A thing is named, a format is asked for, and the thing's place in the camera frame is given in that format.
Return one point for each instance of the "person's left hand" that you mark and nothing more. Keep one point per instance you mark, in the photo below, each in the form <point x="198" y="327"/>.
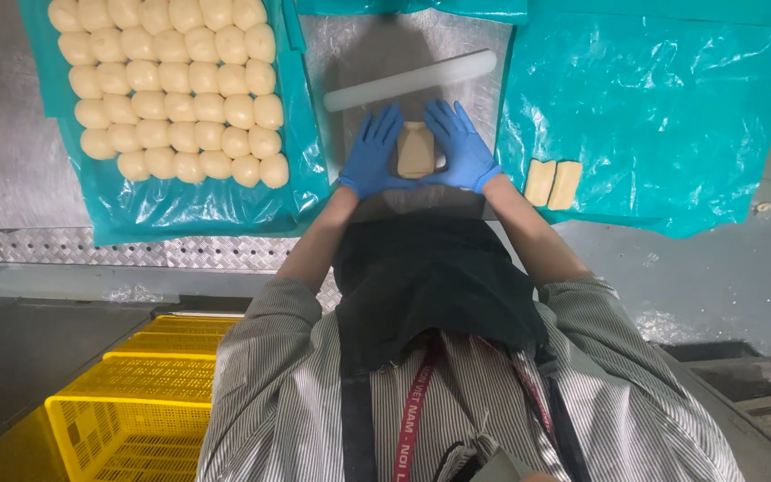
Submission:
<point x="371" y="157"/>

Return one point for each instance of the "person's right hand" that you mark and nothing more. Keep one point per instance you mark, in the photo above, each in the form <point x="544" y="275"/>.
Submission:
<point x="462" y="154"/>

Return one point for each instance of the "beige dough piece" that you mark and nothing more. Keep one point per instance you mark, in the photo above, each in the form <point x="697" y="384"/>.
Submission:
<point x="415" y="152"/>

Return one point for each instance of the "rolled pale dough piece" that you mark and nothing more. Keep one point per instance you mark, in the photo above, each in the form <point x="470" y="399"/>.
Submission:
<point x="539" y="182"/>
<point x="565" y="185"/>

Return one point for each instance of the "white plastic rolling pin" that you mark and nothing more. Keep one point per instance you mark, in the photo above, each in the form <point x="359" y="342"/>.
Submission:
<point x="409" y="81"/>

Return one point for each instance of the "black face cloth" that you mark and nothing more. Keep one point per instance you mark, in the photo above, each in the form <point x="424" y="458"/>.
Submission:
<point x="432" y="288"/>

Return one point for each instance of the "teal plastic sheet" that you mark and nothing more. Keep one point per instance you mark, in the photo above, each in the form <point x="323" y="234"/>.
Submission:
<point x="191" y="207"/>
<point x="653" y="114"/>

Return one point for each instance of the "rows of round dough balls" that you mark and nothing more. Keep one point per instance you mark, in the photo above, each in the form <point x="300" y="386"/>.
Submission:
<point x="171" y="87"/>

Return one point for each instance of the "diamond plate metal ledge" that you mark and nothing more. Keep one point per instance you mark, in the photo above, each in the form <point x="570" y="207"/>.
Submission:
<point x="138" y="249"/>

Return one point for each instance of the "yellow plastic crate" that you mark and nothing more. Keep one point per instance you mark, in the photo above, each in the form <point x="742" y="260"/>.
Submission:
<point x="134" y="415"/>
<point x="181" y="333"/>

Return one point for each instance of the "striped grey shirt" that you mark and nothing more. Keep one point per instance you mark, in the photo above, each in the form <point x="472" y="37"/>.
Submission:
<point x="272" y="401"/>

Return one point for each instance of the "clear plastic scrap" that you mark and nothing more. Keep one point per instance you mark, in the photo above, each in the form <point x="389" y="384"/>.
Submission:
<point x="132" y="293"/>

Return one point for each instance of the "wooden pallet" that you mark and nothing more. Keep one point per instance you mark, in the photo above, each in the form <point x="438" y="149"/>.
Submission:
<point x="750" y="391"/>

